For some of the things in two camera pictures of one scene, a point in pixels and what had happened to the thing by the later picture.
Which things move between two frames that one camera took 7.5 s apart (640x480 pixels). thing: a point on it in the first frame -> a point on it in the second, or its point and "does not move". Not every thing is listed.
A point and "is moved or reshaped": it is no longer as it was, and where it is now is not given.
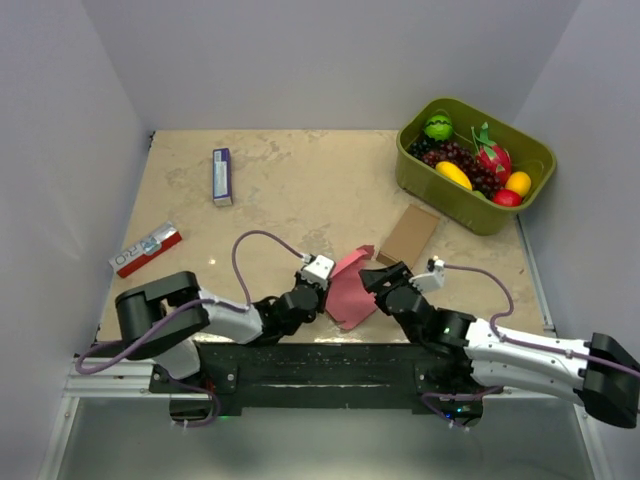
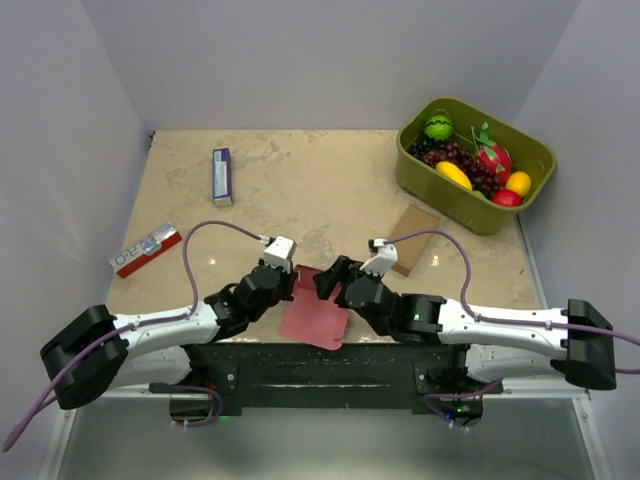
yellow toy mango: [455, 173] does not move
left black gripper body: [322, 294] -> [282, 292]
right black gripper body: [379, 299] -> [356, 272]
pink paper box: [348, 297] is moved or reshaped
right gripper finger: [379, 280] -> [338, 273]
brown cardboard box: [409, 236] does not move
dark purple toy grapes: [433, 153] does not move
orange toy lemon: [519, 182] does not move
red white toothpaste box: [125, 262] does not move
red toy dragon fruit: [491, 156] does not move
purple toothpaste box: [221, 177] does not move
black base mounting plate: [432, 376] does not move
